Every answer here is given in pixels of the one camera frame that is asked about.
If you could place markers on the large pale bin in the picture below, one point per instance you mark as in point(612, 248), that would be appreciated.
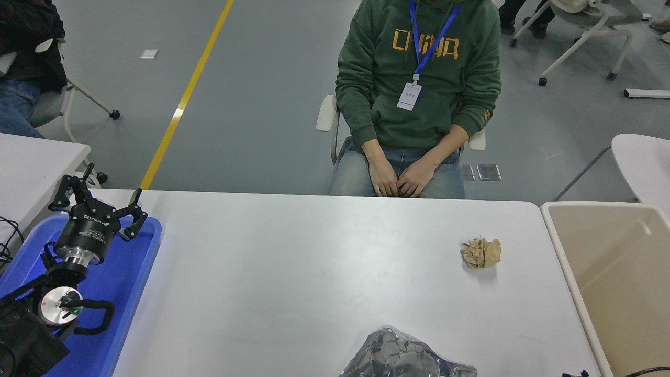
point(617, 293)

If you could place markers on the silver foil tray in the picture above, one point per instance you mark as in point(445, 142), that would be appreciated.
point(398, 356)

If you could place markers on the yellow floor tape line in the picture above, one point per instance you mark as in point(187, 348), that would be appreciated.
point(180, 107)

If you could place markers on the metal floor plate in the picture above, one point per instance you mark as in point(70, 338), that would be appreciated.
point(489, 172)
point(468, 172)

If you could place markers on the person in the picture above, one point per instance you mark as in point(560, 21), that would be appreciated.
point(31, 31)
point(510, 13)
point(377, 78)

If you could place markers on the person's right forearm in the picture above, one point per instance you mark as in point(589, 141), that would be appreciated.
point(361, 131)

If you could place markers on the blue plastic tray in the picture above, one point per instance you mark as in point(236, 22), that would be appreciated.
point(125, 283)

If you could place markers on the grey wheeled chair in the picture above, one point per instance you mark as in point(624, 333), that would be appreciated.
point(47, 107)

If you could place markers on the white side table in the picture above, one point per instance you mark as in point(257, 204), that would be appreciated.
point(31, 167)

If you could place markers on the grey chair with white armrests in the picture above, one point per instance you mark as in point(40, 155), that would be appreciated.
point(324, 112)

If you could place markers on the tan paper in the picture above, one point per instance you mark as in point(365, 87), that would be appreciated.
point(481, 253)

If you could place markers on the person's right hand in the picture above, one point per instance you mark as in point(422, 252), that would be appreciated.
point(384, 176)

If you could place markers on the person's left forearm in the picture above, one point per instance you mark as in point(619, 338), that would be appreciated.
point(460, 136)

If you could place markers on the person's left hand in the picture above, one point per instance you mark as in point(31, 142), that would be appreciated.
point(419, 178)

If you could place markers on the white-framed wheeled chair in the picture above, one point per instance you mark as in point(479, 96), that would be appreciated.
point(591, 31)

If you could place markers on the white rounded table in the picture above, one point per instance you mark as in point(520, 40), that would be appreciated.
point(646, 162)

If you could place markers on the white paper sheet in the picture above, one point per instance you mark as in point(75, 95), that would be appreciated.
point(149, 53)

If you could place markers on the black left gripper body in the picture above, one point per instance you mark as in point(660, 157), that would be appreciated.
point(89, 230)

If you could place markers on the white bar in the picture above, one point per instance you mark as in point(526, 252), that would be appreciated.
point(646, 93)

